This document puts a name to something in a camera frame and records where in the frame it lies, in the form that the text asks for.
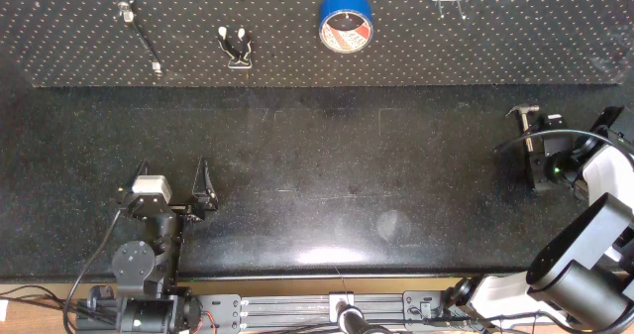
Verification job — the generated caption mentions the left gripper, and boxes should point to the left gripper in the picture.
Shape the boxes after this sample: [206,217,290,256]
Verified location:
[116,156,219,223]

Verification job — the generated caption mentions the wrench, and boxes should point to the wrench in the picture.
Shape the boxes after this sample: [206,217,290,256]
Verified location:
[117,2,164,76]

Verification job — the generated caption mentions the pliers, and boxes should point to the pliers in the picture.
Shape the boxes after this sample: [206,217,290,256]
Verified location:
[216,25,254,67]

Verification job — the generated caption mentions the roll of blue tape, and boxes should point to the roll of blue tape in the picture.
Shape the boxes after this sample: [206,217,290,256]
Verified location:
[317,0,375,55]

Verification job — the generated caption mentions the hammer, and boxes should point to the hammer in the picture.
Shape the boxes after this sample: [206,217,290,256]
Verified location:
[504,103,542,153]

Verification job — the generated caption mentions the black pegboard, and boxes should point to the black pegboard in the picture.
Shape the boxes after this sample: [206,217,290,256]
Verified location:
[0,0,634,88]

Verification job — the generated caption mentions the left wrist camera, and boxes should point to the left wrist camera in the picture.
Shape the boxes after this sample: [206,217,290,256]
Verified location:
[131,174,173,205]

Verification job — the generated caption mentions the mounting rail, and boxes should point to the mounting rail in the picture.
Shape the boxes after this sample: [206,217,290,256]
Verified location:
[73,283,566,334]

